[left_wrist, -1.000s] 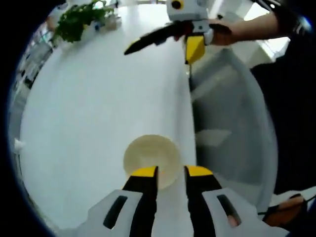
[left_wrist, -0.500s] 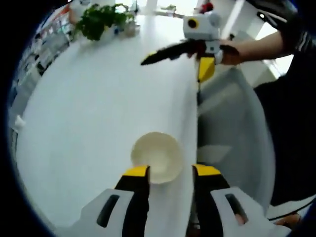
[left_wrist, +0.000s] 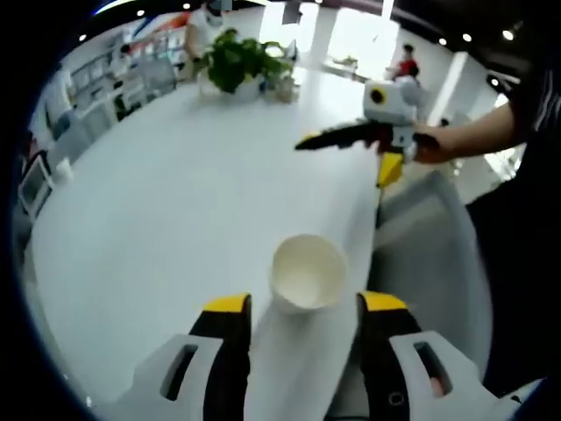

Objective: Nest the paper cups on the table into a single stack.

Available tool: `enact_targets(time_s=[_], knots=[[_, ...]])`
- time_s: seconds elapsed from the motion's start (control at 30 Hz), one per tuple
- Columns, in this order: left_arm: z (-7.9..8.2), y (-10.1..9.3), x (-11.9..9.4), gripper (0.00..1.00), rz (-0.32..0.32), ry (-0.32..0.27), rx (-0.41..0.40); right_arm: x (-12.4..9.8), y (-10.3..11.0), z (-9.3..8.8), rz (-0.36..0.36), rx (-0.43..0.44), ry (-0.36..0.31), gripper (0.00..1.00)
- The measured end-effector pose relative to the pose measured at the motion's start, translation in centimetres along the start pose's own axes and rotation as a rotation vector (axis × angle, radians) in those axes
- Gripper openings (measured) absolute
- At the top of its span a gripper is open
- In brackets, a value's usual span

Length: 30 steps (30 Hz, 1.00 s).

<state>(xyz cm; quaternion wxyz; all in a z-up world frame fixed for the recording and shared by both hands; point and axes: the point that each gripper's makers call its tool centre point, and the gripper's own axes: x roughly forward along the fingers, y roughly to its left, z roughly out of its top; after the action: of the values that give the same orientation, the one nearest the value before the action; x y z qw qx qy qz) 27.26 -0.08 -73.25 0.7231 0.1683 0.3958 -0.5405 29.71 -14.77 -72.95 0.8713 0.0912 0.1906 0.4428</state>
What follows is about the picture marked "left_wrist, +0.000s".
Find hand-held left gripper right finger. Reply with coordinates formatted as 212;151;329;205
354;289;505;421

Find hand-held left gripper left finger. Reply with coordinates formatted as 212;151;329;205
103;292;254;421

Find green printed white paper cup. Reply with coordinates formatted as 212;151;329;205
269;233;351;317

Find person's right hand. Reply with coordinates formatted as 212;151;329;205
411;125;457;166

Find small beige ornament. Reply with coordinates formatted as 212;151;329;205
270;76;302;104

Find grey mesh office chair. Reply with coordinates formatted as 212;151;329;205
374;170;494;387

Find green potted plant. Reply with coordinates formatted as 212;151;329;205
201;28;295;96

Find black hanging sign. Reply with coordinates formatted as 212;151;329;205
282;0;304;25

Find group of ceiling spotlights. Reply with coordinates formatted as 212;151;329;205
78;8;516;47

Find person's dark clothed torso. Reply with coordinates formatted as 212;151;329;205
464;25;561;396

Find white framed office chair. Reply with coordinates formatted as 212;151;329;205
18;153;54;210

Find grey desk partition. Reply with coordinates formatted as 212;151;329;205
54;98;116;154

